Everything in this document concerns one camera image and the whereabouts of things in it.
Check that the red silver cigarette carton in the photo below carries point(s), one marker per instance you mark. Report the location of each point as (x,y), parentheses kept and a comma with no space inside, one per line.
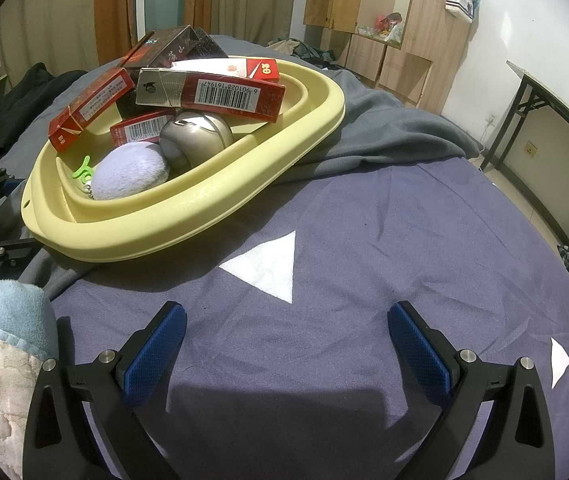
(224,95)

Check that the beige clothes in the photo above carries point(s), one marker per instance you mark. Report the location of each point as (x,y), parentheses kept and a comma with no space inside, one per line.
(284,47)

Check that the lavender plush pouch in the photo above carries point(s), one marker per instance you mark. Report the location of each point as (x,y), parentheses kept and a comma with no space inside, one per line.
(129,170)

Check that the black suitcase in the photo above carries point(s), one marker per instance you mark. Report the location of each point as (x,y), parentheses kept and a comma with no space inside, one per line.
(322,55)

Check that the red white cigarette box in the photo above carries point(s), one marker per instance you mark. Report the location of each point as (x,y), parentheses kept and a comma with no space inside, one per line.
(259,70)

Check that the green plastic clip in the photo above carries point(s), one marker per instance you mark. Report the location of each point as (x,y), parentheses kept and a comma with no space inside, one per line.
(83,172)

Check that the black cloth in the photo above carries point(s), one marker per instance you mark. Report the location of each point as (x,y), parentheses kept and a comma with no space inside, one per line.
(14,105)

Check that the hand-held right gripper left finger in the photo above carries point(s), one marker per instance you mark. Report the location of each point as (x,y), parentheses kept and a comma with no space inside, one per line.
(157,355)

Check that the black folding table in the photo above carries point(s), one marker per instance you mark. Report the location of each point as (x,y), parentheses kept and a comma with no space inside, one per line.
(554,100)

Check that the long red box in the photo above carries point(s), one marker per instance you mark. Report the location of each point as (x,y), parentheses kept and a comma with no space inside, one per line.
(89,105)

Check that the light blue towel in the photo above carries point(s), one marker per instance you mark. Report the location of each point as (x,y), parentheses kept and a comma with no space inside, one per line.
(4,310)

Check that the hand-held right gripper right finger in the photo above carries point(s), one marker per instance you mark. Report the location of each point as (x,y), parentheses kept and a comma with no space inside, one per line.
(419,355)

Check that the dark maroon box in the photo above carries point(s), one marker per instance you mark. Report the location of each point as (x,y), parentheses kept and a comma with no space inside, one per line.
(174,45)

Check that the silver round tin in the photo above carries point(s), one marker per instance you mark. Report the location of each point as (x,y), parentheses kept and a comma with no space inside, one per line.
(194,135)

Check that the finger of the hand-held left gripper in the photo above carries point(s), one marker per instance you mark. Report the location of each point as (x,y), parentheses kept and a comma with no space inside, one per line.
(17,251)

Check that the yellow plastic basin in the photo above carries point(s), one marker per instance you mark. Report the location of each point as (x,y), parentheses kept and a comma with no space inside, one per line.
(189,200)

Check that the small red box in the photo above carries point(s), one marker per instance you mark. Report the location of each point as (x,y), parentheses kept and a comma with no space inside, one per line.
(139,130)

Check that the wooden wardrobe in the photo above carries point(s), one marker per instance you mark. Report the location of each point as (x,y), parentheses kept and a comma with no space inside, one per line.
(439,45)

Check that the grey blanket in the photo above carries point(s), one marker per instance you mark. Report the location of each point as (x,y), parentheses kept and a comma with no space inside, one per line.
(389,130)

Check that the wall outlet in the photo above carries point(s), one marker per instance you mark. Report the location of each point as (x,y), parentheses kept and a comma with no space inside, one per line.
(490,120)
(531,149)

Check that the colourful shelf items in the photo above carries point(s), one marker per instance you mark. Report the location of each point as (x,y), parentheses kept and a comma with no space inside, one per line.
(384,27)

